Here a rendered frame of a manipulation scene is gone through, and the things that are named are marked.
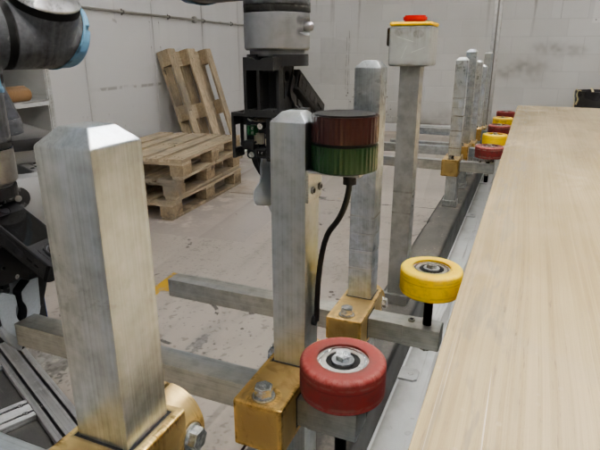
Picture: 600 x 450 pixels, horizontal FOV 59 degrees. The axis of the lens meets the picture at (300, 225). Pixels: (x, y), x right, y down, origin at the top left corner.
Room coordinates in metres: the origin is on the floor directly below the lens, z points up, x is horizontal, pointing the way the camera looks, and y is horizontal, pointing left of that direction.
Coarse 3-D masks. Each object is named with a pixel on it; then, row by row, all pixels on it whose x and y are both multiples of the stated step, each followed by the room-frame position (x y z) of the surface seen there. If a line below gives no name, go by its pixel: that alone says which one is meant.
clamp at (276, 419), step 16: (272, 368) 0.46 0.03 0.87; (288, 368) 0.46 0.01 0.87; (272, 384) 0.43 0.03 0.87; (288, 384) 0.43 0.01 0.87; (240, 400) 0.41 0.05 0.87; (272, 400) 0.41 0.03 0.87; (288, 400) 0.41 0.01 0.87; (240, 416) 0.41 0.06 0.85; (256, 416) 0.40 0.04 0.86; (272, 416) 0.40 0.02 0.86; (288, 416) 0.41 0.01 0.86; (240, 432) 0.41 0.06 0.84; (256, 432) 0.40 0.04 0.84; (272, 432) 0.40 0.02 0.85; (288, 432) 0.41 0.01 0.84; (256, 448) 0.40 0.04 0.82; (272, 448) 0.40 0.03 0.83
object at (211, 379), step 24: (24, 336) 0.56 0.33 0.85; (48, 336) 0.55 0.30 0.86; (168, 360) 0.49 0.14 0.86; (192, 360) 0.49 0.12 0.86; (216, 360) 0.49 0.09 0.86; (192, 384) 0.47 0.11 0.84; (216, 384) 0.46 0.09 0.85; (240, 384) 0.45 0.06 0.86; (312, 408) 0.42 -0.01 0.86; (336, 432) 0.41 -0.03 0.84
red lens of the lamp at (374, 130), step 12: (312, 120) 0.46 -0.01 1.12; (324, 120) 0.44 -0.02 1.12; (336, 120) 0.44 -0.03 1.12; (348, 120) 0.44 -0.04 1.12; (360, 120) 0.44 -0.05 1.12; (372, 120) 0.44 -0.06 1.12; (312, 132) 0.46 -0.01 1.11; (324, 132) 0.44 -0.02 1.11; (336, 132) 0.44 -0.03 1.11; (348, 132) 0.44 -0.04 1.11; (360, 132) 0.44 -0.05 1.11; (372, 132) 0.45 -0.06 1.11; (324, 144) 0.44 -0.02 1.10; (336, 144) 0.44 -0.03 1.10; (348, 144) 0.44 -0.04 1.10; (360, 144) 0.44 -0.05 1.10
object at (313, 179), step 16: (320, 112) 0.47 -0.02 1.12; (336, 112) 0.47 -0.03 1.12; (352, 112) 0.47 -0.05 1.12; (368, 112) 0.47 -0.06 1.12; (320, 144) 0.45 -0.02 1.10; (320, 176) 0.49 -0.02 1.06; (352, 176) 0.44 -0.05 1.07; (320, 192) 0.49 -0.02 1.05; (336, 224) 0.47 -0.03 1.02; (320, 256) 0.48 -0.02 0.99; (320, 272) 0.48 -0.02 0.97; (320, 288) 0.48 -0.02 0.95
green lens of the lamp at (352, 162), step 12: (312, 144) 0.46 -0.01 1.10; (312, 156) 0.46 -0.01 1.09; (324, 156) 0.44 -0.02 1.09; (336, 156) 0.44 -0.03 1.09; (348, 156) 0.44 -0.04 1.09; (360, 156) 0.44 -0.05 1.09; (372, 156) 0.45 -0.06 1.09; (312, 168) 0.46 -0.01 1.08; (324, 168) 0.44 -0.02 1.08; (336, 168) 0.44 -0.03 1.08; (348, 168) 0.44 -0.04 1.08; (360, 168) 0.44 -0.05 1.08; (372, 168) 0.45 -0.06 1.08
